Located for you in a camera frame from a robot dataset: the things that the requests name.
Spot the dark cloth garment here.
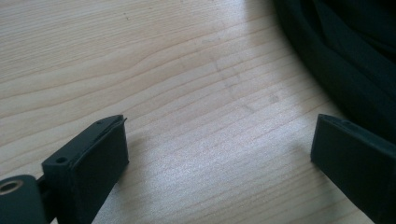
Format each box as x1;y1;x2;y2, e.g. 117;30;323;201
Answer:
272;0;396;145

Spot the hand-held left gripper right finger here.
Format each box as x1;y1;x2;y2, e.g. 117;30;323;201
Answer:
310;113;396;224

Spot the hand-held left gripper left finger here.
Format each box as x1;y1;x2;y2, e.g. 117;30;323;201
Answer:
41;114;130;224

